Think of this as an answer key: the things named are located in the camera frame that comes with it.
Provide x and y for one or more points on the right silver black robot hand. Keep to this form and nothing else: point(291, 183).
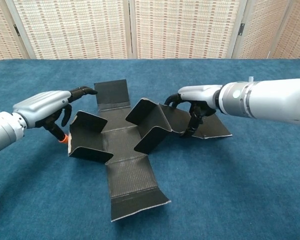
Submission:
point(200, 93)

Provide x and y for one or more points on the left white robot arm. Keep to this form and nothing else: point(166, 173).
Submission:
point(5, 130)

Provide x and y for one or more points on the woven folding screen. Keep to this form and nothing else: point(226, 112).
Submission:
point(77, 25)

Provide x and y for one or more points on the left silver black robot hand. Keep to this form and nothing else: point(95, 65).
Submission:
point(45, 102)

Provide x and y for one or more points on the blue felt table cover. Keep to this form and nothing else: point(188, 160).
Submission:
point(215, 187)

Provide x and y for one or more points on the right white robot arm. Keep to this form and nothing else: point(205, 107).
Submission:
point(270, 100)

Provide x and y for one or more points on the black cardboard box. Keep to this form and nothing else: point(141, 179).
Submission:
point(130, 180)

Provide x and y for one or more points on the black screen hinge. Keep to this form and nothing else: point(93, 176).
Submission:
point(15, 28)
point(242, 27)

